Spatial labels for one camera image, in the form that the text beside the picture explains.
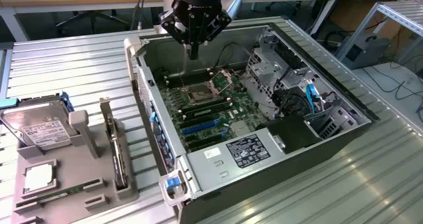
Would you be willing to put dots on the grey equipment box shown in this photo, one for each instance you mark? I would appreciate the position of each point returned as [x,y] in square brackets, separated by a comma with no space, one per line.
[367,53]

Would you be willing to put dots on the silver CPU chip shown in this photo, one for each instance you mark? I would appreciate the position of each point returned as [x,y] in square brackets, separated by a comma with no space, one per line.
[38,178]

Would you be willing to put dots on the grey parts rack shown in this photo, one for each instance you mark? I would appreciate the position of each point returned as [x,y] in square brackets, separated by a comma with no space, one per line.
[76,184]

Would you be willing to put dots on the metal socket cover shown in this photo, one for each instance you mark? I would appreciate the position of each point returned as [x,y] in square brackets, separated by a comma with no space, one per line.
[221,72]

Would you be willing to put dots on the silver hard disk drive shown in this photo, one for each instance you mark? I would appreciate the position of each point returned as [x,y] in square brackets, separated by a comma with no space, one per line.
[36,127]

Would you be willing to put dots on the silver power supply unit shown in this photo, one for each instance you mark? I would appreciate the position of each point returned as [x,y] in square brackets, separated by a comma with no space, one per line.
[214,169]

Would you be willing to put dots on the black office chair base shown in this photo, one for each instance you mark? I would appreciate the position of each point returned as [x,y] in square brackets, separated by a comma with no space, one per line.
[90,17]
[280,4]

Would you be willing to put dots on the black intrusion switch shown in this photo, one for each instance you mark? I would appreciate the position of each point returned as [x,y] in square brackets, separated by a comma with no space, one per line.
[150,83]

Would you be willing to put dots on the silver chipset heatsink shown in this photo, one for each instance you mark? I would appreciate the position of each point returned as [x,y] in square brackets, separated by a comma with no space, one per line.
[240,129]

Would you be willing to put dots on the aluminium profile frame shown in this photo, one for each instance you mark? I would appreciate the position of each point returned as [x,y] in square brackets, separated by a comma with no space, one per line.
[396,13]

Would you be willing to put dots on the thin metal locking lever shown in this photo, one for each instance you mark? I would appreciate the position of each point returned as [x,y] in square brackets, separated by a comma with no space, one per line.
[181,80]

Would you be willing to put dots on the green motherboard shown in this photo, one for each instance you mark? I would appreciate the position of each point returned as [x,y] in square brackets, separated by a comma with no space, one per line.
[237,110]

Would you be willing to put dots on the long black expansion slot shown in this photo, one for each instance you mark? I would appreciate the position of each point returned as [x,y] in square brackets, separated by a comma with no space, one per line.
[204,139]
[208,146]

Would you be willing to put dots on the low profile graphics card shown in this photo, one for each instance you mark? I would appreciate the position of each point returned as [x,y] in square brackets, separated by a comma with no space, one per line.
[114,139]

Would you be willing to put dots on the bare green RAM stick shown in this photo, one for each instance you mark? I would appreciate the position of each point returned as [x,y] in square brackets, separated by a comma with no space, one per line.
[62,191]

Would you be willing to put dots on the blue expansion slot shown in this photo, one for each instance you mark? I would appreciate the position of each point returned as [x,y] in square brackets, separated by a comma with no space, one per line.
[201,127]

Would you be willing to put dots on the open black PC case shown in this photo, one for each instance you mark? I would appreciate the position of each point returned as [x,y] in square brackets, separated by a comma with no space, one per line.
[280,189]

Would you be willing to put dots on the black plastic shroud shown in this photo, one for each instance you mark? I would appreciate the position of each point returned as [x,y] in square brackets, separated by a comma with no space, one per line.
[290,134]

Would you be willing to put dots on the silver drive cage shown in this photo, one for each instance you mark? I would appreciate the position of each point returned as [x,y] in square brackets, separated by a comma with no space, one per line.
[266,68]

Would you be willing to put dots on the RAM stick with sticker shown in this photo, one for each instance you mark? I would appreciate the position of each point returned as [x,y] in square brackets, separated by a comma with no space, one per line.
[201,113]

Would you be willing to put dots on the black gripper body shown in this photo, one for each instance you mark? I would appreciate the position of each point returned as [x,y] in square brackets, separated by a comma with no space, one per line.
[197,1]

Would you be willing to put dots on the blue disk carrier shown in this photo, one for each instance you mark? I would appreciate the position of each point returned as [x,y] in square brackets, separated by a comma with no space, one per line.
[8,103]

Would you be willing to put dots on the blue case latch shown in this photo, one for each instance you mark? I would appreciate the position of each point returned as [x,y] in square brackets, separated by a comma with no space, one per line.
[172,182]

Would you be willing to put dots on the CPU socket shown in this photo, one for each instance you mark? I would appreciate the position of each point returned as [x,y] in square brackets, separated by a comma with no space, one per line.
[197,95]

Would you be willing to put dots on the silver disk bay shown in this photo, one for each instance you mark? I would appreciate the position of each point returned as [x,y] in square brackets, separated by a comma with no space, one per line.
[343,120]

